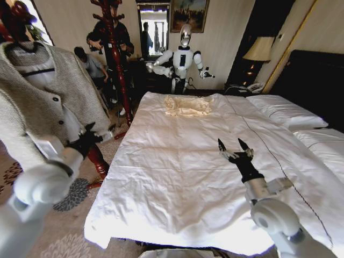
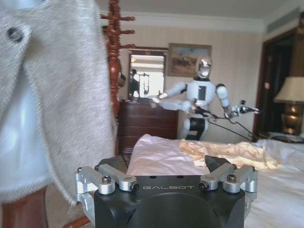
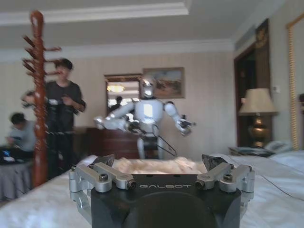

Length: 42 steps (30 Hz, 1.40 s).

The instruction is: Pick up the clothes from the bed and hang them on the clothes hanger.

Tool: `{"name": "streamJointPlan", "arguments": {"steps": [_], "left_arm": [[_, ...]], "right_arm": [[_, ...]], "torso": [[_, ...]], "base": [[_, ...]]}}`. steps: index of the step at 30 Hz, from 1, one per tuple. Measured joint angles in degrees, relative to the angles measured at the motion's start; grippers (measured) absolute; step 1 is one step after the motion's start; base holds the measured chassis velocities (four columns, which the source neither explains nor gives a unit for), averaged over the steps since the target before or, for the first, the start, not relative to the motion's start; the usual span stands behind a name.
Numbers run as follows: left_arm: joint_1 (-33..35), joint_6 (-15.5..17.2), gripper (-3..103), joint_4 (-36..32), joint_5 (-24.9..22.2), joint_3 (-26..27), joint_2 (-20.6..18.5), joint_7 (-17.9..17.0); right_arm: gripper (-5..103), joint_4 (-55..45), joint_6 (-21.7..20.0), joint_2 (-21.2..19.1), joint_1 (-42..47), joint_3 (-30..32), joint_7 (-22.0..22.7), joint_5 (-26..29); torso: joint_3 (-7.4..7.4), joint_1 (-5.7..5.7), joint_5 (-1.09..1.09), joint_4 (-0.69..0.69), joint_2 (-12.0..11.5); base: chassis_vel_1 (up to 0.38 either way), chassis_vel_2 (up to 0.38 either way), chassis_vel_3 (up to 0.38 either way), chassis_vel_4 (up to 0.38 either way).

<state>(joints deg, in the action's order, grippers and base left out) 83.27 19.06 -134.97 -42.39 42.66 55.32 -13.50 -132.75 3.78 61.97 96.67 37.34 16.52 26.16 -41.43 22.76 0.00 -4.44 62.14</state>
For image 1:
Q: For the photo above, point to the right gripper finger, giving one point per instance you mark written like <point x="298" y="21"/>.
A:
<point x="244" y="146"/>
<point x="223" y="148"/>

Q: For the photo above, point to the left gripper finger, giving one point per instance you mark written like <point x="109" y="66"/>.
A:
<point x="98" y="138"/>
<point x="88" y="128"/>

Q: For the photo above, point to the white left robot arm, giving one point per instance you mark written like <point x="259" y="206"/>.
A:
<point x="37" y="185"/>

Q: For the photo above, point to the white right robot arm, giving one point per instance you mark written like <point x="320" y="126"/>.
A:
<point x="279" y="220"/>

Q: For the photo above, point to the white bed duvet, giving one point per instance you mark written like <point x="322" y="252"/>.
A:
<point x="174" y="166"/>

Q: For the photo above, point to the black bed headboard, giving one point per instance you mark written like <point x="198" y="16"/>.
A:
<point x="311" y="80"/>

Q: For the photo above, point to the red wooden coat stand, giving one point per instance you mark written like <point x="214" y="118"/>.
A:
<point x="116" y="53"/>
<point x="98" y="161"/>

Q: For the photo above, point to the cream crumpled garment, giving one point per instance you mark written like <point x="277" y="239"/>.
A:
<point x="188" y="106"/>

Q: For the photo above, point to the white pillow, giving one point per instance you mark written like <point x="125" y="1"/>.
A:
<point x="285" y="110"/>
<point x="325" y="145"/>

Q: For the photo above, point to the grey woven buttoned jacket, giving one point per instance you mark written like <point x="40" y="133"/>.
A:
<point x="35" y="102"/>

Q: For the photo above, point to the white desk telephone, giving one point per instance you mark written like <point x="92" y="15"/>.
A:
<point x="255" y="87"/>

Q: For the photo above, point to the crouching person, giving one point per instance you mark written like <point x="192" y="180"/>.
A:
<point x="91" y="65"/>

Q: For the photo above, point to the dark wooden cabinet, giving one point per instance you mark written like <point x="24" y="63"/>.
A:
<point x="145" y="78"/>

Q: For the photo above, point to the white humanoid robot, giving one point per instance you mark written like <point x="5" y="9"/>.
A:
<point x="183" y="60"/>

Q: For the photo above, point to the cream shade table lamp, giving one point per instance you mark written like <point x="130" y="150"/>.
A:
<point x="258" y="49"/>

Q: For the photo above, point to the standing person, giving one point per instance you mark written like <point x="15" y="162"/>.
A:
<point x="125" y="36"/>

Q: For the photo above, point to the person in doorway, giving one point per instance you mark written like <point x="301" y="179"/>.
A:
<point x="146" y="40"/>

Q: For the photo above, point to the green plant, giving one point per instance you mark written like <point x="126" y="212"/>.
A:
<point x="37" y="33"/>

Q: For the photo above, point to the white robot chest shell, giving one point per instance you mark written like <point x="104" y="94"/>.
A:
<point x="164" y="254"/>

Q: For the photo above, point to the gold framed painting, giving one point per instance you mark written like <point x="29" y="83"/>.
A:
<point x="189" y="14"/>

